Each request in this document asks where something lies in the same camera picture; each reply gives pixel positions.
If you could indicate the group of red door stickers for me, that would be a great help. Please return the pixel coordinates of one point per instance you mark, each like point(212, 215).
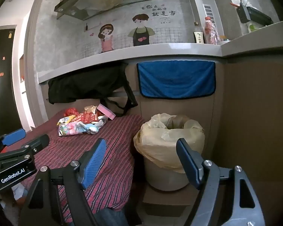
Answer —
point(1, 73)

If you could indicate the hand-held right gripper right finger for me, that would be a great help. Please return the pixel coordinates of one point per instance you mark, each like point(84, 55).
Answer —
point(188, 162)

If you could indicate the pink colourful packet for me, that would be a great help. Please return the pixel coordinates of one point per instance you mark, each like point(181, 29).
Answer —
point(68, 129)

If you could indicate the pale gold wrapper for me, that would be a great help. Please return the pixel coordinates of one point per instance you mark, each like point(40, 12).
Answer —
point(90, 108)

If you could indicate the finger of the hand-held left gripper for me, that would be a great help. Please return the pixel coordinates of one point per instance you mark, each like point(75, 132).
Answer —
point(14, 136)
point(41, 141)

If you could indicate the red and gold packet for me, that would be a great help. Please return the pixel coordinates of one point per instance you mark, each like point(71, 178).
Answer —
point(87, 117)

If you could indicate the white wall vent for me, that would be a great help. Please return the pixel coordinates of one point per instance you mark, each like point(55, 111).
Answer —
point(210, 14)

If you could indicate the red-capped plastic bottle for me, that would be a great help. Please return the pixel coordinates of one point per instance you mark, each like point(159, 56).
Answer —
point(211, 31)

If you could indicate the crumpled red wrapper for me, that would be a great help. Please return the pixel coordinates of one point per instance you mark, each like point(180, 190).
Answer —
point(71, 111)

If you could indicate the grey trash bin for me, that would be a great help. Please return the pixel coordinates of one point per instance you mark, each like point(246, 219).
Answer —
point(165, 179)

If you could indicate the pale yellow bin bag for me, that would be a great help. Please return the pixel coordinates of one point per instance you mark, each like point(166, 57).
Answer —
point(155, 143)

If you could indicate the green plastic bag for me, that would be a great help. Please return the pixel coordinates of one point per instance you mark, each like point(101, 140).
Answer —
point(252, 27)

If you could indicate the dark sauce bottle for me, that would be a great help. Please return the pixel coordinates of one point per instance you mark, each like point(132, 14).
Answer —
point(198, 36)

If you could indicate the red striped cloth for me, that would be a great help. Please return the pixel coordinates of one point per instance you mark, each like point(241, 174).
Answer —
point(118, 141)

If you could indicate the blue towel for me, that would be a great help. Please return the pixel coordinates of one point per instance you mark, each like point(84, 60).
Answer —
point(176, 80)

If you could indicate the glass range hood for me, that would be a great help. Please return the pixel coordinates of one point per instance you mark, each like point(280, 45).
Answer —
point(68, 7)

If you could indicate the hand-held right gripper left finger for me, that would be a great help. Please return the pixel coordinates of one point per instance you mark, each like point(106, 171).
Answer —
point(94, 162)

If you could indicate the cartoon wall sticker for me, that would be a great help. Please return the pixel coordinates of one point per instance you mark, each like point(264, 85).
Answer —
point(139, 28)

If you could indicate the silver foil wrapper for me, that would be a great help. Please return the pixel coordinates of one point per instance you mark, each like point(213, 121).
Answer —
point(101, 121)

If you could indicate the black fabric bag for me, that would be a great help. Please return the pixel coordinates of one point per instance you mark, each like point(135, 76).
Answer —
point(85, 84)

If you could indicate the light blue wrapper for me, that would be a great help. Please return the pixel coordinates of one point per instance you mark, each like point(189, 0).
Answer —
point(89, 128)

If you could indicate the grey kitchen countertop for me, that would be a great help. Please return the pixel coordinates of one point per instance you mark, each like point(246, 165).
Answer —
point(155, 51)

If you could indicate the black door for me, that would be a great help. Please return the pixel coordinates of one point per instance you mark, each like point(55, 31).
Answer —
point(2, 94)

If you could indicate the pink box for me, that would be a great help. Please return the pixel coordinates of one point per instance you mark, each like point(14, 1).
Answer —
point(106, 111)

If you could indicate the blue denim cloth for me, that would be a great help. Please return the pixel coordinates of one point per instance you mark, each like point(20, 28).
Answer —
point(110, 217)

